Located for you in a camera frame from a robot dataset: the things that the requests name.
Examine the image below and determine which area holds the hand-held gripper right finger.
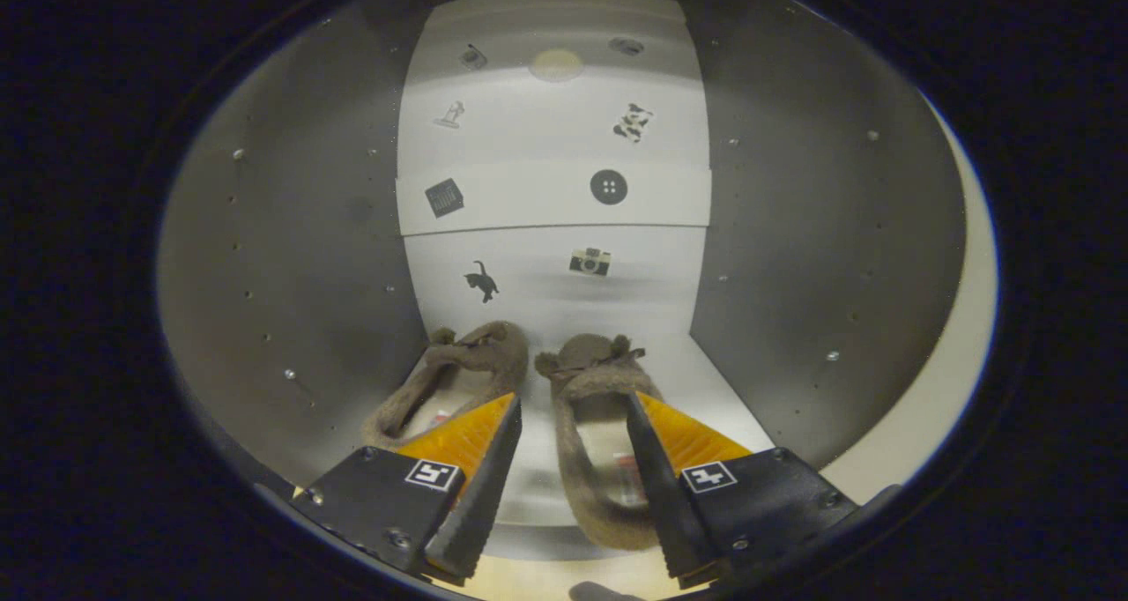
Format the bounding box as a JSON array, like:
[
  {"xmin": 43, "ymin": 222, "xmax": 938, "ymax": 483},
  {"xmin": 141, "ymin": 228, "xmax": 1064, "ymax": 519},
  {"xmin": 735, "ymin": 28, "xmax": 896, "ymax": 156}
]
[{"xmin": 627, "ymin": 391, "xmax": 861, "ymax": 589}]

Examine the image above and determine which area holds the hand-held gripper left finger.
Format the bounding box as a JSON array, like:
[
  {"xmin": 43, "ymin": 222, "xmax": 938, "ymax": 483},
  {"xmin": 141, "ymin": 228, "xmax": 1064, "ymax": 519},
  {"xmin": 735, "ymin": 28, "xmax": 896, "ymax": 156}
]
[{"xmin": 291, "ymin": 392, "xmax": 523, "ymax": 584}]

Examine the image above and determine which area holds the brown fuzzy slipper shoe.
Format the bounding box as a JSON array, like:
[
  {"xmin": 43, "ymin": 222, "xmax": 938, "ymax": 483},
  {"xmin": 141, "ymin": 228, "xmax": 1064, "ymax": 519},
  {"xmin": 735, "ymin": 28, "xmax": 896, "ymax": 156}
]
[
  {"xmin": 534, "ymin": 333, "xmax": 699, "ymax": 552},
  {"xmin": 362, "ymin": 320, "xmax": 531, "ymax": 451}
]

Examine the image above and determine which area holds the grey shoe cabinet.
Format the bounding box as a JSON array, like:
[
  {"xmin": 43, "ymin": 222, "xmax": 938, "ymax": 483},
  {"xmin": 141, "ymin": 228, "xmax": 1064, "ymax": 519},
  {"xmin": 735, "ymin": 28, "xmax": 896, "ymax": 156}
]
[{"xmin": 159, "ymin": 0, "xmax": 970, "ymax": 533}]

